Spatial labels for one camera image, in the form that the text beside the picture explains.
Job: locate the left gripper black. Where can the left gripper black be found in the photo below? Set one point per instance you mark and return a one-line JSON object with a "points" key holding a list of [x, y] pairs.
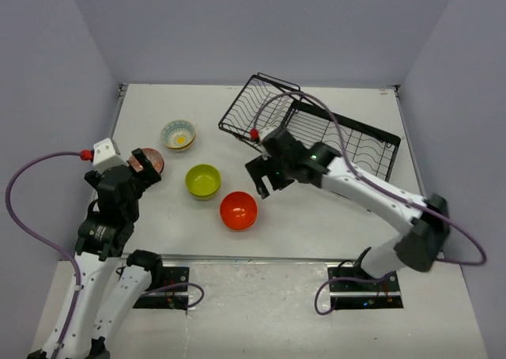
{"points": [[149, 173]]}

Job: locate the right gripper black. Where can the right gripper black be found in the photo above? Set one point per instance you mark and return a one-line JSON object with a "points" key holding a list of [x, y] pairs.
{"points": [[261, 166]]}

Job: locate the red diamond pattern bowl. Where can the red diamond pattern bowl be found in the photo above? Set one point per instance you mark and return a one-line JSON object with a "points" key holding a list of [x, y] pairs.
{"points": [[153, 156]]}

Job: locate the orange bowl front row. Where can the orange bowl front row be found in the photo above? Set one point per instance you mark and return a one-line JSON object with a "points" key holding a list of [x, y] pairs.
{"points": [[238, 202]]}

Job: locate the orange bowl row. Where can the orange bowl row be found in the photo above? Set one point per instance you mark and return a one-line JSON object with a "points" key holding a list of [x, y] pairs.
{"points": [[238, 202], [239, 222]]}

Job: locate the yellow sun pattern bowl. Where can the yellow sun pattern bowl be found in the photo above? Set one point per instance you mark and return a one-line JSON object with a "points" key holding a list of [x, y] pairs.
{"points": [[178, 126]]}

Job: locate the lime green bowl front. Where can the lime green bowl front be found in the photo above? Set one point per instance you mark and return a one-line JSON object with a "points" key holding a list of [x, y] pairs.
{"points": [[203, 174]]}

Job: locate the lime green bowl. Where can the lime green bowl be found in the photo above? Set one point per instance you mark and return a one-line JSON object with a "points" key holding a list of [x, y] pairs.
{"points": [[203, 192], [203, 174]]}

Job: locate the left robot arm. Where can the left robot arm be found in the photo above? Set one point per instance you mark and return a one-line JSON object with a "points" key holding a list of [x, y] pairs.
{"points": [[89, 321]]}

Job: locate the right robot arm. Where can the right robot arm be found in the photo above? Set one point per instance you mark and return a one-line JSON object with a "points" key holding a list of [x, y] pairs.
{"points": [[420, 222]]}

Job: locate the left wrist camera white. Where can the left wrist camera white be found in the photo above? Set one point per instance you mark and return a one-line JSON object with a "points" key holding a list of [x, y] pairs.
{"points": [[106, 155]]}

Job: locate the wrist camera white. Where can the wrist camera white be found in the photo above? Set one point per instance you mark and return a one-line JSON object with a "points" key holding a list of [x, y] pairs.
{"points": [[265, 132], [106, 155]]}

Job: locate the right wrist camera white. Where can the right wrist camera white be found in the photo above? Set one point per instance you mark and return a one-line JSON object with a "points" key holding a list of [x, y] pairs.
{"points": [[265, 132]]}

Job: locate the black wire dish rack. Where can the black wire dish rack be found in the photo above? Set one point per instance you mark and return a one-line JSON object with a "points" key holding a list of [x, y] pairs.
{"points": [[371, 149]]}

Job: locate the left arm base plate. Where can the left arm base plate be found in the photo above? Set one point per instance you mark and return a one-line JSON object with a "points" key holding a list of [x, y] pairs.
{"points": [[173, 299]]}

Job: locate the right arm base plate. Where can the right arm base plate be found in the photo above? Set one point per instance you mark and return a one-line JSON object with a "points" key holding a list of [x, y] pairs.
{"points": [[347, 295]]}

